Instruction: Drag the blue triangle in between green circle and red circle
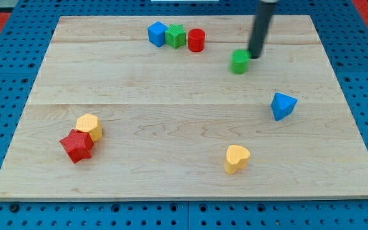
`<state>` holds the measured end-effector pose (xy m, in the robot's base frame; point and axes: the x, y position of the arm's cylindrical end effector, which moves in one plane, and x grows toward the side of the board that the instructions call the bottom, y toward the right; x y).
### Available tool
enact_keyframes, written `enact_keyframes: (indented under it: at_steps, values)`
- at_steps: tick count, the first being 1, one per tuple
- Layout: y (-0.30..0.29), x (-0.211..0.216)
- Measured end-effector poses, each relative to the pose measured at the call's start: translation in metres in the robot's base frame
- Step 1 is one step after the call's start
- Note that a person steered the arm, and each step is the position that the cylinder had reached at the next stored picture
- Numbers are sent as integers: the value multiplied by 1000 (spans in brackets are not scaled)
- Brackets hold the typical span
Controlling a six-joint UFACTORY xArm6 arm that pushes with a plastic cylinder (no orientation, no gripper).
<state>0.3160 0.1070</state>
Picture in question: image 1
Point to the yellow heart block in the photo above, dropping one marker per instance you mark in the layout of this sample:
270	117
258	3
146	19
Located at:
237	157

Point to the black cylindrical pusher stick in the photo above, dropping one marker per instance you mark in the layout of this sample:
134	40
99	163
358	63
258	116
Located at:
264	13

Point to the blue triangle block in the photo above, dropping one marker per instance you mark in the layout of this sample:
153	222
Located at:
282	105

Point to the green cylinder block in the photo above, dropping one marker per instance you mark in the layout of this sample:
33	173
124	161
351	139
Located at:
240	61

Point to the green star block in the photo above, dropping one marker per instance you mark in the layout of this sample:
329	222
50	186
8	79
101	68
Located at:
175	36

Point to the yellow hexagon block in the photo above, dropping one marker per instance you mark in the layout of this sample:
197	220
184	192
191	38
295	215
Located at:
89	123

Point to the red star block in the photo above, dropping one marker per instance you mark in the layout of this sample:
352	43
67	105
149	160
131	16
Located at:
78	145

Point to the light wooden board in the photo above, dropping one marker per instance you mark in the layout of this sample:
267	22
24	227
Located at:
169	115

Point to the blue cube block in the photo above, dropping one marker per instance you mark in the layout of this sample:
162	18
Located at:
156	34

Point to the red cylinder block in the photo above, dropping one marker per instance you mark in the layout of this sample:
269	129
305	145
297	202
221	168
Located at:
196	40

